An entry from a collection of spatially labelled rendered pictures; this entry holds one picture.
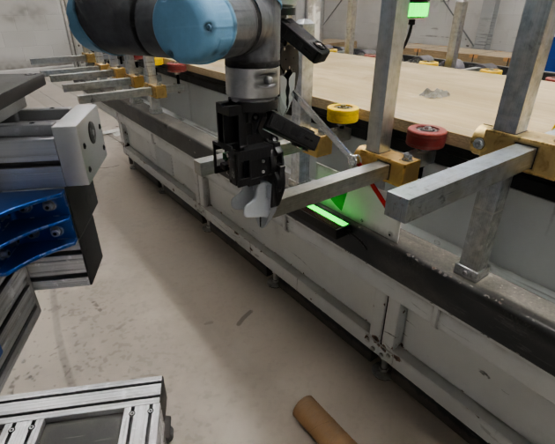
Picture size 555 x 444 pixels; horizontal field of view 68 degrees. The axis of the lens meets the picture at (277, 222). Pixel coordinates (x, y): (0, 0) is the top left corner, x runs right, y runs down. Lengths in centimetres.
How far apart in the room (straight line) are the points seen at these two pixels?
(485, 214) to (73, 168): 65
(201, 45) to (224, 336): 134
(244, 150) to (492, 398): 98
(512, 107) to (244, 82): 39
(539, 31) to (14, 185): 76
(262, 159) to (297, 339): 113
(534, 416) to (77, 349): 147
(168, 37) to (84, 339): 146
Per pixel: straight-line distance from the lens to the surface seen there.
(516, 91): 71
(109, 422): 123
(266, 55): 57
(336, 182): 75
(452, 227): 109
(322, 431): 132
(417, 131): 92
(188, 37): 46
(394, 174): 85
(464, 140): 95
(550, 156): 70
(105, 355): 171
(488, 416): 134
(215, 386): 151
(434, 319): 95
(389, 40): 84
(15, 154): 69
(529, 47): 71
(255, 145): 60
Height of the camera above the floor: 115
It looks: 29 degrees down
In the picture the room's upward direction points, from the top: straight up
